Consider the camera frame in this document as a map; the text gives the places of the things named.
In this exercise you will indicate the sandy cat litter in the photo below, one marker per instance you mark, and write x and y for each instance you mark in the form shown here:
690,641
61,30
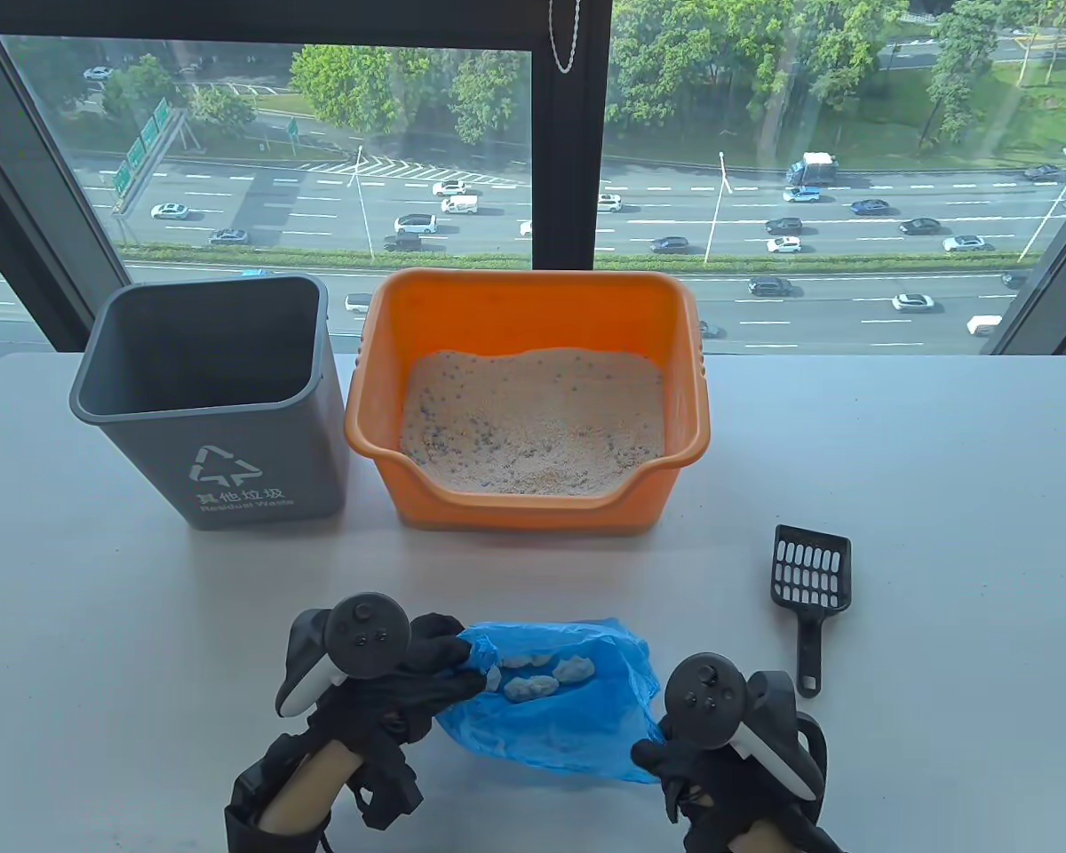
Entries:
533,418

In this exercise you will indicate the black white right controller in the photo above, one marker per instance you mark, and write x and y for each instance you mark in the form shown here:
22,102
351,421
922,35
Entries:
702,702

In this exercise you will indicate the person's right hand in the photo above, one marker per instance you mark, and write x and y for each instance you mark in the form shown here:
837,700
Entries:
711,791

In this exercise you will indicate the green road sign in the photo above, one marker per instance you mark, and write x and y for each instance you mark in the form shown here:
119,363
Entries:
153,124

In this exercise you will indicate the black white controller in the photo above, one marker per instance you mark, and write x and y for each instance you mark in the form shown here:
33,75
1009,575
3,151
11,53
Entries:
369,635
702,702

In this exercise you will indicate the black white left controller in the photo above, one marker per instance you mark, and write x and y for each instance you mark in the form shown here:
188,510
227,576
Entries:
369,635

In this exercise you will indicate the orange plastic litter box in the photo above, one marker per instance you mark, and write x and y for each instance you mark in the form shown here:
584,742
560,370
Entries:
515,311

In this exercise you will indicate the blue plastic bag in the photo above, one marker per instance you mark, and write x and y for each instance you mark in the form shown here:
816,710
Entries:
568,737

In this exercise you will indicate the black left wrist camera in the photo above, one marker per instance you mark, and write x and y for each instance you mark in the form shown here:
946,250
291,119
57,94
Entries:
391,795

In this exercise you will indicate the white cat litter clump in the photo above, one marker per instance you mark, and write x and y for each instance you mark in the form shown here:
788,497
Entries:
577,670
533,688
529,661
494,680

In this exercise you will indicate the person's left forearm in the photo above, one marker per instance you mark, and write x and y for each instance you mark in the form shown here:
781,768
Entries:
311,791

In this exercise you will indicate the person's left hand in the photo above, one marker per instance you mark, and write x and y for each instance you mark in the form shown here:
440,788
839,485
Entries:
426,684

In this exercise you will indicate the white street lamp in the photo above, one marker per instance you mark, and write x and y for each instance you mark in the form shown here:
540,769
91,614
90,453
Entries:
718,204
1053,209
361,204

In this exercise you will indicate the black slotted litter scoop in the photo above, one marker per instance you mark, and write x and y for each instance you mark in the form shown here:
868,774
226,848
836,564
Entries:
808,569

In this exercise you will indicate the gray plastic trash bin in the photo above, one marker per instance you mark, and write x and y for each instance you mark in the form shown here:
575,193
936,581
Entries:
258,462

